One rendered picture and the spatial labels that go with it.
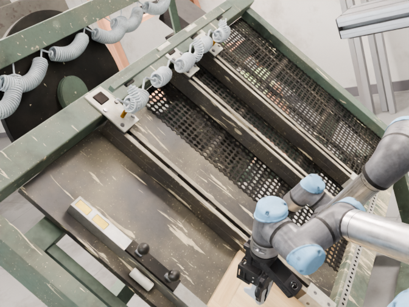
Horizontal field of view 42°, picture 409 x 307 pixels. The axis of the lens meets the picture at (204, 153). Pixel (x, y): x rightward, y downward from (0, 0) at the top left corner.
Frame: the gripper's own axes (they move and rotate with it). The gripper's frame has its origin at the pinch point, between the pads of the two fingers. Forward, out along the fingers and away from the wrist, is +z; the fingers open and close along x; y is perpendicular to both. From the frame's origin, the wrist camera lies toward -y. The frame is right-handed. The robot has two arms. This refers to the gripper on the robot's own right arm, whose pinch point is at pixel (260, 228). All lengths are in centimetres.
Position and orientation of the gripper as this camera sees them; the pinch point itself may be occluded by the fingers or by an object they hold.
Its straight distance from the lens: 209.9
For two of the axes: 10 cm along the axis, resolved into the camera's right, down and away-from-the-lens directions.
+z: -5.1, 5.9, 6.3
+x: 7.6, 6.5, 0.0
